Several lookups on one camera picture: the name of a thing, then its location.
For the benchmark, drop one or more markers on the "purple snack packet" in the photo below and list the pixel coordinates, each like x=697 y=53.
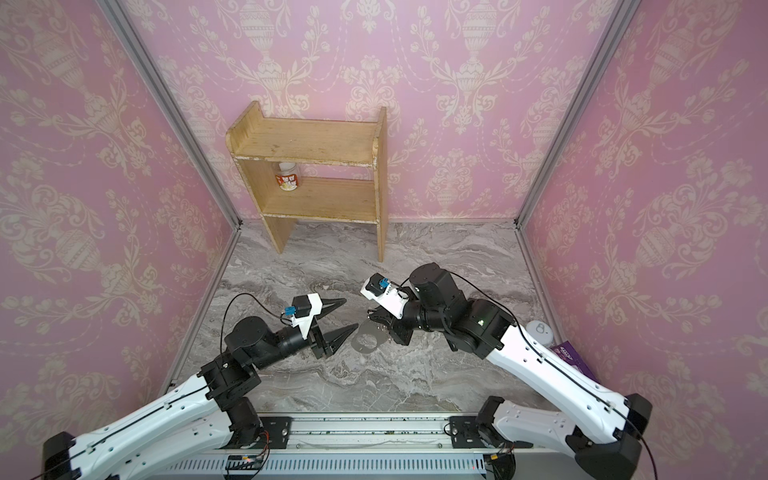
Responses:
x=567 y=352

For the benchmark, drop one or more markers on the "aluminium front rail frame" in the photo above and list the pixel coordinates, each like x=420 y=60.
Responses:
x=381 y=446

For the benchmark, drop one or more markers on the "yellow cup white lid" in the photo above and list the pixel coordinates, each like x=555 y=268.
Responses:
x=541 y=332

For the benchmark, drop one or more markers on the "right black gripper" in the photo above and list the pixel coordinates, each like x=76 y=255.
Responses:
x=397 y=324

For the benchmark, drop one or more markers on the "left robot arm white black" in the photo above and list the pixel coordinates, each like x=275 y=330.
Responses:
x=208 y=411

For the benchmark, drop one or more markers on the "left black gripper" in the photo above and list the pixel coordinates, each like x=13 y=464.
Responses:
x=317 y=340

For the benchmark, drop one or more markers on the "white jar red label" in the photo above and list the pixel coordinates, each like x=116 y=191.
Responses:
x=288 y=176

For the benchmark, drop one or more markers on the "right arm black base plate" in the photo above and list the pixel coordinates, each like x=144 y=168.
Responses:
x=466 y=433

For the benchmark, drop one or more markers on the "wooden two-tier shelf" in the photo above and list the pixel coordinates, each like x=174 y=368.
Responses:
x=258 y=145

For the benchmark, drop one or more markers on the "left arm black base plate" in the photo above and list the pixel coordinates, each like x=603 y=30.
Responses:
x=270 y=431

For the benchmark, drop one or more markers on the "silver metal key holder plate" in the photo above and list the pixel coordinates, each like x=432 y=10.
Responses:
x=369 y=337

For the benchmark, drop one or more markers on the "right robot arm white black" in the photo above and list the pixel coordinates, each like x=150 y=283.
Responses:
x=602 y=430

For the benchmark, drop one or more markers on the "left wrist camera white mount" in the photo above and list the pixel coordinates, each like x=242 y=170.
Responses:
x=302 y=312

